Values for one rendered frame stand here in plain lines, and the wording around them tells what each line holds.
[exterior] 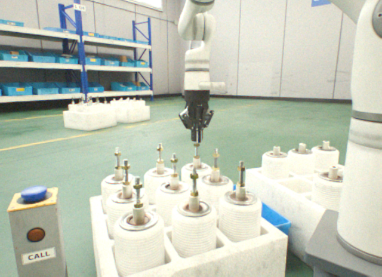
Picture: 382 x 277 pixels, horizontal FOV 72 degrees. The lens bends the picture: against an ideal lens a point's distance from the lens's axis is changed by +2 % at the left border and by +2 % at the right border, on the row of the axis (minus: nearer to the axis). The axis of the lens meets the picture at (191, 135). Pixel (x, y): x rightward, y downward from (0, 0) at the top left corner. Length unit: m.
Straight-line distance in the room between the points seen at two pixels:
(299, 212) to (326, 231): 0.40
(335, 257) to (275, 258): 0.27
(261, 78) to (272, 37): 1.02
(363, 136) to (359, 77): 0.07
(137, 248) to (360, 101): 0.41
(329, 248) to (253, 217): 0.23
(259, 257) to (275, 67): 6.62
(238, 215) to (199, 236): 0.10
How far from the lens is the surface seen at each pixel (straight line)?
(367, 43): 0.37
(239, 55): 7.54
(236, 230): 0.61
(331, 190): 0.80
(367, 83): 0.36
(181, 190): 0.65
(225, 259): 0.57
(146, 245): 0.52
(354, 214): 0.40
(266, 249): 0.63
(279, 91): 7.06
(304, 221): 0.84
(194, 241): 0.56
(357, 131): 0.38
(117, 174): 0.74
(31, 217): 0.53
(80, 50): 5.55
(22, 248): 0.55
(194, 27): 0.75
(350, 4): 0.45
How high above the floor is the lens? 0.52
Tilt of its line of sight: 12 degrees down
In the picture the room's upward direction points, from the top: straight up
